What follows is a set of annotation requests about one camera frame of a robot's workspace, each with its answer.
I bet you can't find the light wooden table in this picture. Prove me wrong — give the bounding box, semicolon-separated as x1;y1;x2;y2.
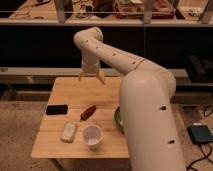
31;77;129;159

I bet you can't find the black cable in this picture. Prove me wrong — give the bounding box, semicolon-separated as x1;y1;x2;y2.
184;105;213;171

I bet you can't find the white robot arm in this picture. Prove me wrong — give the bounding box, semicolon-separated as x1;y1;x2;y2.
74;27;186;171

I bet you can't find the green bowl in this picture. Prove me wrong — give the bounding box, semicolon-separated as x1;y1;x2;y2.
114;107;124;134

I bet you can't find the wooden workbench shelf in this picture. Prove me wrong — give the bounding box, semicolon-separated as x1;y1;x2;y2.
0;0;213;27

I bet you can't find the white paper cup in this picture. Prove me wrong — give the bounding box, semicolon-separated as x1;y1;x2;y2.
82;124;103;150

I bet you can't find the red sausage-like object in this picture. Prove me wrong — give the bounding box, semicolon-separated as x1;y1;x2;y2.
80;105;96;121

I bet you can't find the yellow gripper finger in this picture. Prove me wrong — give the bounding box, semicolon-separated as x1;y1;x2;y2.
96;69;105;84
78;71;86;81

